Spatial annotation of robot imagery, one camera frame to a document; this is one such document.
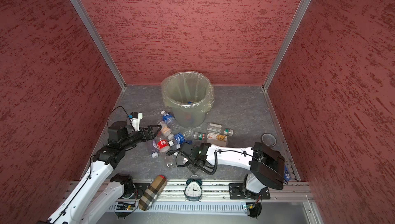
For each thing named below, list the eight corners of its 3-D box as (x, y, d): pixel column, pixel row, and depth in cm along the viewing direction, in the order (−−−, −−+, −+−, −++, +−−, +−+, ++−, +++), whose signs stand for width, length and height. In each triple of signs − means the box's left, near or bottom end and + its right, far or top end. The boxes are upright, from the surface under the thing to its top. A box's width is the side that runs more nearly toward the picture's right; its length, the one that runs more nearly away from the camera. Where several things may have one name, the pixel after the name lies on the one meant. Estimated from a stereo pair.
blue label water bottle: (173, 134, 96) (172, 130, 92) (159, 117, 104) (158, 112, 100) (181, 128, 98) (180, 124, 94) (166, 112, 106) (165, 108, 102)
